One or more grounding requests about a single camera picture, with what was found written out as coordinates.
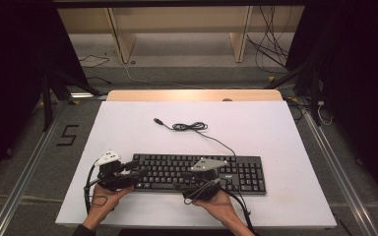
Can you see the person's right hand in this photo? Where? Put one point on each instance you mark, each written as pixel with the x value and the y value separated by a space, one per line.
pixel 216 206

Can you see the aluminium floor rail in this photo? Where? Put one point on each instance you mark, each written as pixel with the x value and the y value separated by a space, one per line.
pixel 23 183
pixel 338 170

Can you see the light wooden shelf unit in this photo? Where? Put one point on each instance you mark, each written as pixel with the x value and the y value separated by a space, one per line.
pixel 177 19

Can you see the person's left hand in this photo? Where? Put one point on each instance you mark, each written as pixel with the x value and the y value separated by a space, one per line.
pixel 106 203

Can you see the black metal stand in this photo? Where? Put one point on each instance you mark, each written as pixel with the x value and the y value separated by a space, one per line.
pixel 47 105
pixel 313 91

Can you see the black keyboard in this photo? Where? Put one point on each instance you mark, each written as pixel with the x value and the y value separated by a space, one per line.
pixel 242 173

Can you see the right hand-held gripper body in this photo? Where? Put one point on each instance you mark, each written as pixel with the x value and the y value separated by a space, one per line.
pixel 203 187

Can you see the white table board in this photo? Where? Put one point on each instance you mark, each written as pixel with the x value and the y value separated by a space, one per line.
pixel 242 131

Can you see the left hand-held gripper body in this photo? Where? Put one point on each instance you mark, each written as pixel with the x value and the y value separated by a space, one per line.
pixel 111 178

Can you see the silver metal bar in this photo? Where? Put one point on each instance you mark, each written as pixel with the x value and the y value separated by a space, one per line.
pixel 88 95

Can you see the wooden table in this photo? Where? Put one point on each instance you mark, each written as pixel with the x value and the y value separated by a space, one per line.
pixel 193 95

